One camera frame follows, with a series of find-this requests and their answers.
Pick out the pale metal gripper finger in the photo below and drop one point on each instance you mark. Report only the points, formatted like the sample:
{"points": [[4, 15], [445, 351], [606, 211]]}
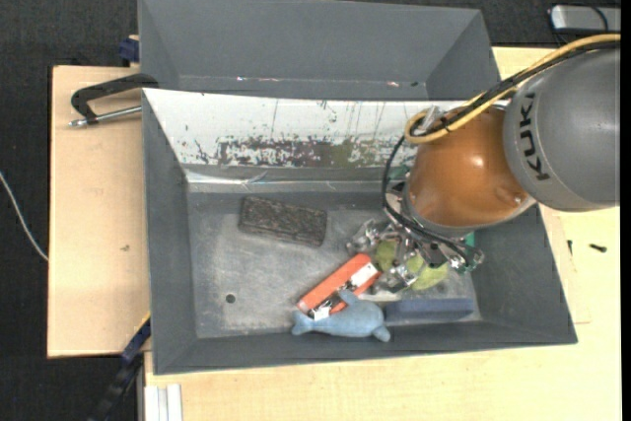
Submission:
{"points": [[369, 236], [405, 275]]}

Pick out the yellow-green ball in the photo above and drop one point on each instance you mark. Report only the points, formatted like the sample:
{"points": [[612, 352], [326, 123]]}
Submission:
{"points": [[430, 278]]}

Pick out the dark blue flat block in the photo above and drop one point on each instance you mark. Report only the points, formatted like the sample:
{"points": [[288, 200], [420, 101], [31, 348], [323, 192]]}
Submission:
{"points": [[428, 308]]}

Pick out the orange stapler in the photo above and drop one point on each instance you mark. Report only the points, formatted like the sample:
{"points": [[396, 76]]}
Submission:
{"points": [[337, 283]]}

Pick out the blue toy whale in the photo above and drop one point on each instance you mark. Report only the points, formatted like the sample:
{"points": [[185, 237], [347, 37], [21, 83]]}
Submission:
{"points": [[352, 321]]}

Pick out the red-brown flat block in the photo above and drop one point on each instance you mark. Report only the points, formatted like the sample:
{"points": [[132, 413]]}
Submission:
{"points": [[283, 221]]}

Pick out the grey metal bin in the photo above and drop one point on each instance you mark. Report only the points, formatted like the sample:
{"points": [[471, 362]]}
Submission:
{"points": [[256, 281]]}

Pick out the pale wood board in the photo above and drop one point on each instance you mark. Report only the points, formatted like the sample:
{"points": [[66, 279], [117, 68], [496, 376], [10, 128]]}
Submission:
{"points": [[96, 222]]}

